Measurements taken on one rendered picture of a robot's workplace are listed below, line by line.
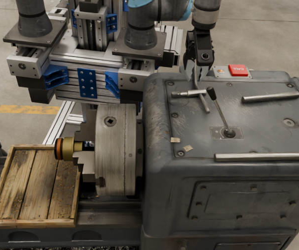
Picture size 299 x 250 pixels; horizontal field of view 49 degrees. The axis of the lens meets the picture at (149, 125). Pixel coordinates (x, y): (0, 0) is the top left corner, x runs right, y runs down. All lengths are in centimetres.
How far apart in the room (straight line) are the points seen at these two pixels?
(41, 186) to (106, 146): 42
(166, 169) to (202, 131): 17
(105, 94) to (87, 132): 58
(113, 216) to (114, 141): 35
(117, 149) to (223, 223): 47
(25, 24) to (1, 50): 228
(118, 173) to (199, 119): 30
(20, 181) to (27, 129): 151
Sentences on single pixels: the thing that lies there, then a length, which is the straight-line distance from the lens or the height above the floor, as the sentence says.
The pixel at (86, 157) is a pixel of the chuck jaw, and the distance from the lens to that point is 108.
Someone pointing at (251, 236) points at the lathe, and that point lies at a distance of 128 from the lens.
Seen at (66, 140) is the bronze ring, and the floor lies 112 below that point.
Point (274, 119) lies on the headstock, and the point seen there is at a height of 126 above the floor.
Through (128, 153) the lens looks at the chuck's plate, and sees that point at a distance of 98.
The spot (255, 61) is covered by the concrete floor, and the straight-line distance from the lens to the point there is 379.
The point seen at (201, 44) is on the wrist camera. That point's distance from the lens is 98.
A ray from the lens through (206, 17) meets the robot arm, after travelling 97.
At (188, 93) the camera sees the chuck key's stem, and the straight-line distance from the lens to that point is 107.
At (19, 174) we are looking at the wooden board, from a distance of 138.
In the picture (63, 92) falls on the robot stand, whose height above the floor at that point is 86.
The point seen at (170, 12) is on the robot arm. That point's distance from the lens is 143.
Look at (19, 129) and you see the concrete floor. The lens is 285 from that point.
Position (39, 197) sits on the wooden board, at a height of 89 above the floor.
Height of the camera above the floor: 194
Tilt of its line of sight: 45 degrees down
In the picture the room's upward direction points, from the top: 4 degrees clockwise
